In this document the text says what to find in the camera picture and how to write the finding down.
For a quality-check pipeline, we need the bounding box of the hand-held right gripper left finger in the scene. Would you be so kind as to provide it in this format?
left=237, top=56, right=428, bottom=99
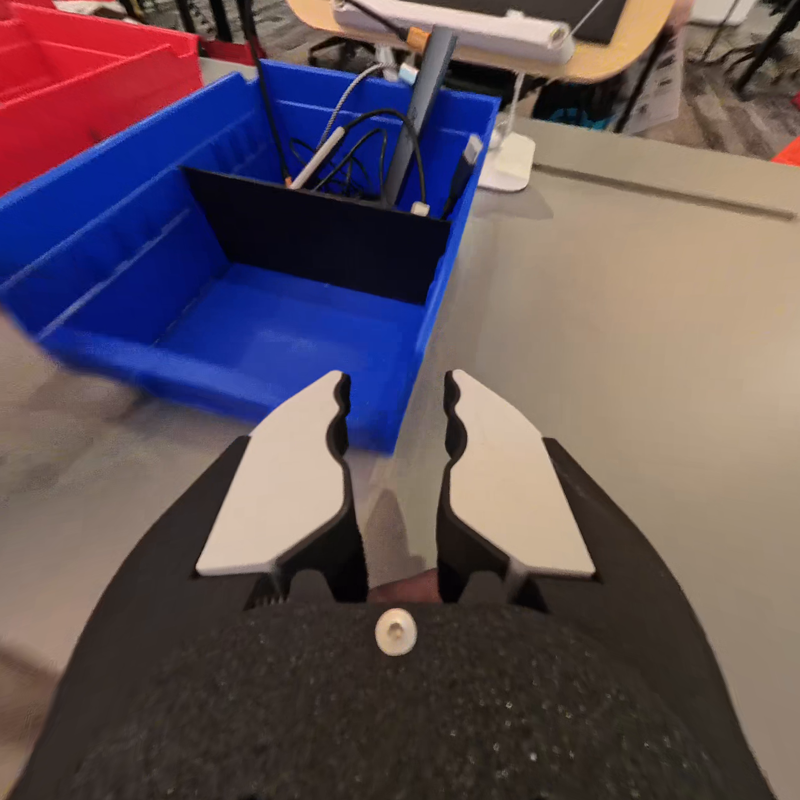
left=194, top=370, right=353, bottom=578

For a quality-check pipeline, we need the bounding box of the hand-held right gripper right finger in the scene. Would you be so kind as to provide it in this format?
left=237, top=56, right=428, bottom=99
left=436, top=368, right=598, bottom=580

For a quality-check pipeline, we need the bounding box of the blue plastic bin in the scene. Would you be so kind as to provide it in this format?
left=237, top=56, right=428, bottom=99
left=0, top=58, right=502, bottom=455

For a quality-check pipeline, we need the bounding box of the red plastic bin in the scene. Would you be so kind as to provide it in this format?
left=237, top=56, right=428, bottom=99
left=0, top=0, right=205, bottom=196

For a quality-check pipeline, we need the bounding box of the black usb plug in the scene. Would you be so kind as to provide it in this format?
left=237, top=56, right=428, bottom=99
left=439, top=133, right=486, bottom=221

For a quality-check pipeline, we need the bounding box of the black bin divider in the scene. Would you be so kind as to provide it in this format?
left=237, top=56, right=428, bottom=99
left=180, top=165, right=452, bottom=307

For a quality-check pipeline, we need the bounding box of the printed paper sheet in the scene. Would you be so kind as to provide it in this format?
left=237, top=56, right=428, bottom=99
left=624, top=28, right=684, bottom=136

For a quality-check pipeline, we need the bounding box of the wooden board with black panel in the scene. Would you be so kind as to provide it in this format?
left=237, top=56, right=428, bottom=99
left=284, top=0, right=680, bottom=86

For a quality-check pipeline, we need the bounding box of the white clamp bar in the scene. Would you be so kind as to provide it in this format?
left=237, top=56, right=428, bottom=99
left=330, top=0, right=577, bottom=66

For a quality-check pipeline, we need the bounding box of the black cable with white plug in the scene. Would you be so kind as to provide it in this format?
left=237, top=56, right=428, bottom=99
left=289, top=108, right=433, bottom=218

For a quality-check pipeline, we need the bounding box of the grey braided cable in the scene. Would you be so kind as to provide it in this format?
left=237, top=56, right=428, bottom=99
left=286, top=61, right=420, bottom=191

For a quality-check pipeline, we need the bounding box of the thick black cable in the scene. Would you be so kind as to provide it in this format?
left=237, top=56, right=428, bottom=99
left=239, top=0, right=293, bottom=188

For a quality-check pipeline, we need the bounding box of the black cable with orange plug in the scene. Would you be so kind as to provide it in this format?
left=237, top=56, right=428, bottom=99
left=334, top=0, right=433, bottom=52

